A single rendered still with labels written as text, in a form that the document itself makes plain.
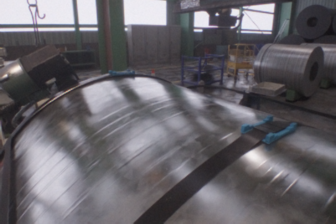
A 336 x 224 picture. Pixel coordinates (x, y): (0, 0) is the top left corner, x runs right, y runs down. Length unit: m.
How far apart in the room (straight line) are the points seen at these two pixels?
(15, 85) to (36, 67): 0.10
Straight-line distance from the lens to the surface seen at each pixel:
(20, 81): 0.94
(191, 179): 0.32
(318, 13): 12.05
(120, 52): 4.25
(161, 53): 12.23
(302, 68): 5.45
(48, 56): 0.94
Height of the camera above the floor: 1.53
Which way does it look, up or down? 17 degrees down
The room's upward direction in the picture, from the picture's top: straight up
